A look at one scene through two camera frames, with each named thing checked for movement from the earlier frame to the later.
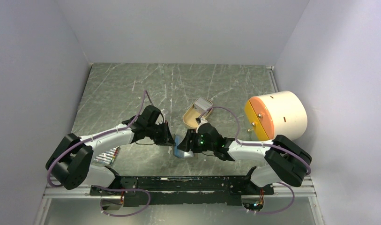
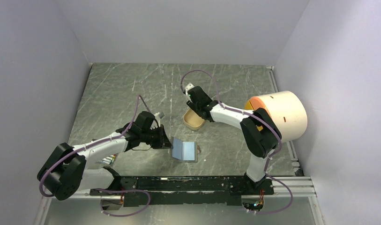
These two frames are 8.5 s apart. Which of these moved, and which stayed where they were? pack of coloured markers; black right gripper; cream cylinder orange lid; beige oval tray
Moved: black right gripper
Stayed: pack of coloured markers; cream cylinder orange lid; beige oval tray
